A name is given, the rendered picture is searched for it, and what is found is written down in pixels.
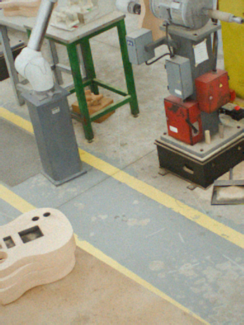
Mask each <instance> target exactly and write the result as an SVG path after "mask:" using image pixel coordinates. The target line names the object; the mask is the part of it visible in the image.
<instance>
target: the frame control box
mask: <svg viewBox="0 0 244 325"><path fill-rule="evenodd" d="M125 39H126V43H127V47H128V55H129V60H130V62H131V63H134V64H136V65H140V64H142V63H144V62H145V64H146V65H151V64H153V63H154V62H156V61H158V60H159V59H161V58H163V57H164V56H167V55H169V56H170V59H171V54H170V53H164V54H163V55H160V57H158V58H157V59H155V60H154V61H152V62H149V63H148V62H147V61H148V60H150V59H152V58H154V57H155V51H154V50H152V51H149V52H146V51H145V50H144V46H145V45H147V44H149V43H151V42H153V33H152V30H149V29H146V28H141V29H138V30H135V32H132V33H131V34H129V35H127V36H125Z"/></svg>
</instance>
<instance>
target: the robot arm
mask: <svg viewBox="0 0 244 325"><path fill-rule="evenodd" d="M57 1H58V0H42V1H41V2H40V6H39V9H38V12H37V17H36V21H35V23H34V26H33V30H32V34H31V36H30V38H29V42H28V45H27V47H26V48H24V49H23V50H22V52H21V53H20V55H19V56H17V58H16V59H15V68H16V71H17V72H18V73H19V74H20V75H22V76H23V77H25V78H27V79H28V81H29V82H30V83H31V84H32V86H33V88H34V90H33V91H31V92H29V95H32V96H34V97H35V98H37V99H38V101H43V100H45V99H47V98H54V95H58V94H61V91H60V90H58V89H57V88H55V87H54V84H53V76H52V73H51V69H50V65H49V63H48V62H47V60H46V59H45V58H42V54H41V52H40V50H41V46H42V43H43V41H44V37H45V35H46V31H47V28H48V24H49V22H50V18H51V14H52V11H53V7H55V3H56V2H57ZM116 7H117V9H118V10H120V11H122V12H124V13H132V14H134V15H135V14H138V15H140V14H141V4H140V3H137V2H135V0H117V1H116Z"/></svg>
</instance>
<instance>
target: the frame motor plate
mask: <svg viewBox="0 0 244 325"><path fill-rule="evenodd" d="M220 28H221V24H219V23H215V22H209V21H208V22H207V24H206V25H205V26H203V27H202V28H200V29H197V30H195V29H191V30H190V31H185V30H183V29H179V28H176V27H172V26H168V33H170V34H175V35H177V36H181V37H184V38H188V39H192V40H195V41H197V40H200V39H201V38H203V37H205V36H207V35H209V34H212V33H214V32H216V31H218V30H220ZM159 30H161V31H164V32H166V25H165V24H163V25H160V26H159Z"/></svg>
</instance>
